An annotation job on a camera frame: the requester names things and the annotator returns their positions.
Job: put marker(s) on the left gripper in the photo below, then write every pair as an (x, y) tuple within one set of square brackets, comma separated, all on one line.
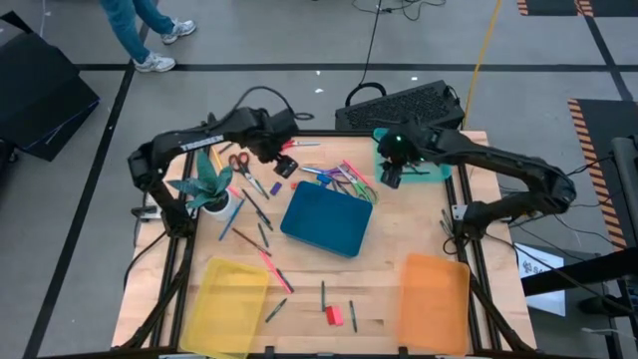
[(275, 149)]

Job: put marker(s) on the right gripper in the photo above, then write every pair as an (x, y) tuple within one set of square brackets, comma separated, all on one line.
[(395, 154)]

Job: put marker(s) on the red scissors with black grips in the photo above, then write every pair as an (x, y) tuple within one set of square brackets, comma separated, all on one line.
[(256, 184)]

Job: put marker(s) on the pink pencil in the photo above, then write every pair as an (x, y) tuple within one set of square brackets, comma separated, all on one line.
[(235, 192)]

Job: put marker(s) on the blue plastic bin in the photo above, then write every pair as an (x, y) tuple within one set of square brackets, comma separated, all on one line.
[(324, 219)]

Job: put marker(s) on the green plant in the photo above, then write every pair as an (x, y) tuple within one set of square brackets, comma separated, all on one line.
[(209, 174)]

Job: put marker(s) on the brown pencil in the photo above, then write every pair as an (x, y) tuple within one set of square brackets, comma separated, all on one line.
[(251, 242)]

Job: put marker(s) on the pink pen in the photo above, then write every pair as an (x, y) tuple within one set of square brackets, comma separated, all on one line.
[(275, 272), (356, 173)]

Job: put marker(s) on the yellow plastic bin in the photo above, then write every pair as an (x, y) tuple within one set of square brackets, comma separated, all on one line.
[(224, 309)]

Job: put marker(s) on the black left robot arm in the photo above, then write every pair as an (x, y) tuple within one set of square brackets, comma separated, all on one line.
[(199, 142)]

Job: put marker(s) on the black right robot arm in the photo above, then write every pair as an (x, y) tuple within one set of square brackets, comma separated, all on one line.
[(498, 159)]

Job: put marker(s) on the dark violet eraser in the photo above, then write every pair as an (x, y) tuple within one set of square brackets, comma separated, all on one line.
[(275, 188)]

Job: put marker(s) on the purple scissors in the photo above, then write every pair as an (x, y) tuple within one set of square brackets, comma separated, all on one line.
[(311, 170)]

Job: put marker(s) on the bright blue eraser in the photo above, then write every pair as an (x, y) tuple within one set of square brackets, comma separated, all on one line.
[(324, 179)]

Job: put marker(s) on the teal plastic bin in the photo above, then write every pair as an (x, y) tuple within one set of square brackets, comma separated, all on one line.
[(433, 174)]

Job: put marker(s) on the green scissors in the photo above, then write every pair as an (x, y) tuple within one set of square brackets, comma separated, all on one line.
[(349, 177)]

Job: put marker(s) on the yellow pencil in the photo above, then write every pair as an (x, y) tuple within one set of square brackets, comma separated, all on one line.
[(218, 159)]

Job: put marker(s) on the black computer case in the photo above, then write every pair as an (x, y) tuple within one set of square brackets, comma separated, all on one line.
[(399, 107)]

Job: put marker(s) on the blue pen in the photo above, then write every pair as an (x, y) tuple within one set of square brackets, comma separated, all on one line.
[(230, 221)]

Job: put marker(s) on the orange plastic bin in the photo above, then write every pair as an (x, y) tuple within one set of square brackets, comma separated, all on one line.
[(433, 304)]

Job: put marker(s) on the pink eraser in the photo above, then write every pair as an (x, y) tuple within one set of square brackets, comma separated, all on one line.
[(339, 316)]

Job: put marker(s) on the red eraser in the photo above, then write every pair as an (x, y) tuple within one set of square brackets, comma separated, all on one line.
[(330, 315)]

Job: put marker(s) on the white printed sign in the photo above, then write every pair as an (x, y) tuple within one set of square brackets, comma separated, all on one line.
[(536, 259)]

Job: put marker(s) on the person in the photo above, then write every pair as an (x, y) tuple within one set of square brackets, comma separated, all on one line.
[(124, 30)]

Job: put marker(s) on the black stand beam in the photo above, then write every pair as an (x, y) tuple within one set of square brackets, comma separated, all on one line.
[(588, 271)]

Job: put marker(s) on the large black striped floor mat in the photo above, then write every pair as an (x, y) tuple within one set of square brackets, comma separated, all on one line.
[(613, 119)]

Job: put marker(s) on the small black striped floor mat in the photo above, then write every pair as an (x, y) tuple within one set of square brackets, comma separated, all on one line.
[(548, 6)]

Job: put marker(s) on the grey pole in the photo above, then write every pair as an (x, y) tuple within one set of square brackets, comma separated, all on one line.
[(627, 169)]

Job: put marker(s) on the black folded floor case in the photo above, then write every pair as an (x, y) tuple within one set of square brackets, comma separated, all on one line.
[(40, 100)]

